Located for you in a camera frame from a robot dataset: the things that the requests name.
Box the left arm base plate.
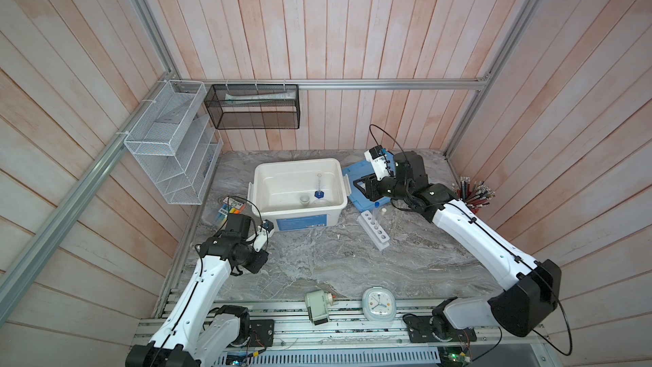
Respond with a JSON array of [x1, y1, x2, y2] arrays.
[[229, 319, 275, 348]]

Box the blue plastic bin lid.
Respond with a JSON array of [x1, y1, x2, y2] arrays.
[[342, 146, 396, 212]]

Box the blue base glass cylinder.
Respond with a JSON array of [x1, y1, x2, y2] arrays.
[[314, 173, 324, 200]]

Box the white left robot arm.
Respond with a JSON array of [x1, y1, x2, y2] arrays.
[[125, 213, 274, 366]]

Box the highlighter marker pack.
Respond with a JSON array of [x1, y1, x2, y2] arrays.
[[214, 196, 247, 228]]

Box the white plastic storage bin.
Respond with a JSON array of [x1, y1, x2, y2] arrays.
[[247, 158, 350, 232]]

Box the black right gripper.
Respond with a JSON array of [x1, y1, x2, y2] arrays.
[[352, 171, 409, 204]]

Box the black mesh wall basket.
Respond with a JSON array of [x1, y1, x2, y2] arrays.
[[204, 83, 302, 130]]

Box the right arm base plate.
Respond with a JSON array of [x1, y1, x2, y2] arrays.
[[402, 314, 477, 343]]

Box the red pencil cup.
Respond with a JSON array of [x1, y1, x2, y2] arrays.
[[454, 177, 495, 214]]

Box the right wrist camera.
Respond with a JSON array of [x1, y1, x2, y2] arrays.
[[364, 145, 385, 163]]

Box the small white dish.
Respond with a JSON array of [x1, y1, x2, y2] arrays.
[[300, 194, 311, 207]]

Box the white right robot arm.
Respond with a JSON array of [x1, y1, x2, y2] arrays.
[[360, 145, 561, 342]]

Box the white test tube rack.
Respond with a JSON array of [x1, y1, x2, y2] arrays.
[[358, 211, 391, 251]]

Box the white mesh wall shelf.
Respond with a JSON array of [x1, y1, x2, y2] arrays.
[[125, 80, 223, 206]]

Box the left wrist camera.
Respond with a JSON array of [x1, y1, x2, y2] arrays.
[[261, 220, 274, 234]]

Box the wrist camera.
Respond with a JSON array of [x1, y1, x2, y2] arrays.
[[261, 220, 274, 234], [364, 145, 385, 163]]

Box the white green timer device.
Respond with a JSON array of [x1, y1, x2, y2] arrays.
[[306, 291, 336, 326]]

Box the white analog alarm clock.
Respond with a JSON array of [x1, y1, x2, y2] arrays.
[[362, 286, 397, 322]]

